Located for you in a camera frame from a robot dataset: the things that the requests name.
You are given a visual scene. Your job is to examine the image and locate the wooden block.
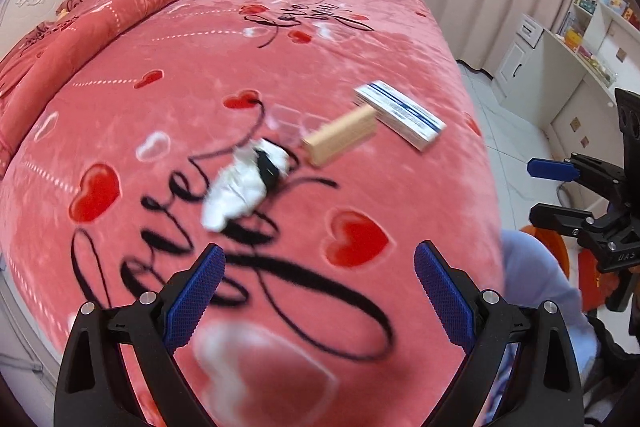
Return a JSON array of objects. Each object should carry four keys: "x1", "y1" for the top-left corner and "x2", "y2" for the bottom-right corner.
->
[{"x1": 302, "y1": 106, "x2": 377, "y2": 168}]

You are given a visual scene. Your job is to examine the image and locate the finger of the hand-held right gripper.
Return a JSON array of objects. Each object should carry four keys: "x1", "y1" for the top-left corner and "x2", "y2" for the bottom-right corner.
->
[
  {"x1": 527, "y1": 153, "x2": 626, "y2": 198},
  {"x1": 530, "y1": 203, "x2": 608, "y2": 242}
]

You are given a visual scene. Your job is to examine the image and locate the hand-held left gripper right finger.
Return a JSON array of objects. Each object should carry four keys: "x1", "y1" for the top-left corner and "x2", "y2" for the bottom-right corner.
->
[{"x1": 414, "y1": 241, "x2": 583, "y2": 427}]

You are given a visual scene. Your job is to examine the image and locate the orange stool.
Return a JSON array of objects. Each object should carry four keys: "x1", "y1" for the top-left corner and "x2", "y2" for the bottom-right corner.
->
[{"x1": 520, "y1": 224, "x2": 621, "y2": 313}]

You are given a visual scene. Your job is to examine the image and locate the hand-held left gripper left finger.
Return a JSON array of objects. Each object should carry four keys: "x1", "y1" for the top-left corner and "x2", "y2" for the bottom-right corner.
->
[{"x1": 54, "y1": 243, "x2": 227, "y2": 427}]

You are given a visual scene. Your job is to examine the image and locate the light blue pants leg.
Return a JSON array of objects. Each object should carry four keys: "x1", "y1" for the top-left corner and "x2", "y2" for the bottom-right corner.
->
[{"x1": 500, "y1": 229, "x2": 601, "y2": 388}]

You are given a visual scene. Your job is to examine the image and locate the white tissue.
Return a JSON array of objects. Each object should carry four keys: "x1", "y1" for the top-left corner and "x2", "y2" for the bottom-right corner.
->
[{"x1": 201, "y1": 138, "x2": 296, "y2": 233}]

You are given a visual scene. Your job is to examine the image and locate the long white box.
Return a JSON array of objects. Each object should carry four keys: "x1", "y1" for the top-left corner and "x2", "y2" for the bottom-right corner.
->
[{"x1": 354, "y1": 80, "x2": 447, "y2": 152}]

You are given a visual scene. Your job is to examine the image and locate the pink heart printed blanket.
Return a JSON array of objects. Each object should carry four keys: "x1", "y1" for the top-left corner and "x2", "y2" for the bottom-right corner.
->
[{"x1": 0, "y1": 0, "x2": 503, "y2": 427}]

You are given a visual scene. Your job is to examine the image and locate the white desk cabinet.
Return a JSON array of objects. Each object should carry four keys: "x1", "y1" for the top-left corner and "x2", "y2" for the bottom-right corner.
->
[{"x1": 492, "y1": 12, "x2": 640, "y2": 188}]

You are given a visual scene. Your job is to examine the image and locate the folded red quilt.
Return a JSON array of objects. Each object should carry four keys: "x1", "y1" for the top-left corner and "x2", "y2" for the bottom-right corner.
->
[{"x1": 0, "y1": 0, "x2": 261, "y2": 178}]

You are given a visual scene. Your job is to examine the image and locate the black clip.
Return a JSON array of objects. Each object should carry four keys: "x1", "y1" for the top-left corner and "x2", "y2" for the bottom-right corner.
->
[{"x1": 252, "y1": 147, "x2": 283, "y2": 188}]

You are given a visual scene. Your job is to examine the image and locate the clear plastic box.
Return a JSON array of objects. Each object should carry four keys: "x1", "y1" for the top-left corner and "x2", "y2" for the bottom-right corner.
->
[
  {"x1": 265, "y1": 104, "x2": 301, "y2": 132},
  {"x1": 292, "y1": 114, "x2": 326, "y2": 142}
]

